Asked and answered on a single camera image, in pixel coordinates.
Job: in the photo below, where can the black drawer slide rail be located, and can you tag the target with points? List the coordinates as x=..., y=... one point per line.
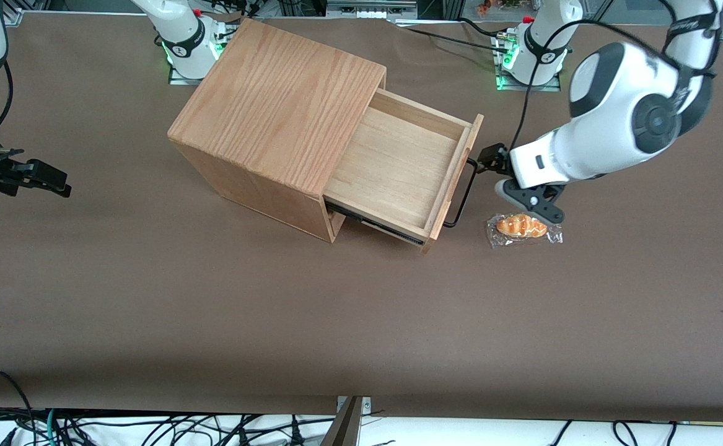
x=367, y=221

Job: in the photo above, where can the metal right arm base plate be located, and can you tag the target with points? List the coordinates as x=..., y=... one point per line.
x=178, y=78

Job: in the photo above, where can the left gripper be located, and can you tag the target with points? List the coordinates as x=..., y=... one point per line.
x=495, y=157

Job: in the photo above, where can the grey electronics box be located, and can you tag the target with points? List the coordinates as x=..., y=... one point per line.
x=370, y=8

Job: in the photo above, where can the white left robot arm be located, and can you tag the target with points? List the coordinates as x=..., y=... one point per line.
x=615, y=111

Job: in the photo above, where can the wooden drawer cabinet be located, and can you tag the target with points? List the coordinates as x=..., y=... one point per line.
x=274, y=93

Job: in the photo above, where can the toy bread in clear wrapper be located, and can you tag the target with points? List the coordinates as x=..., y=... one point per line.
x=522, y=226

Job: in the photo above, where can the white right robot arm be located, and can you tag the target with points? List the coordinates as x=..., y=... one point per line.
x=181, y=37

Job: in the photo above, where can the metal table edge bracket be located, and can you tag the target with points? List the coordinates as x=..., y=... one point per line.
x=346, y=427

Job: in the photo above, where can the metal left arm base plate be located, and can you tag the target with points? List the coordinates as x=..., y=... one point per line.
x=525, y=87

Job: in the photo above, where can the light wooden drawer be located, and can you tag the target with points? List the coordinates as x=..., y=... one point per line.
x=398, y=161

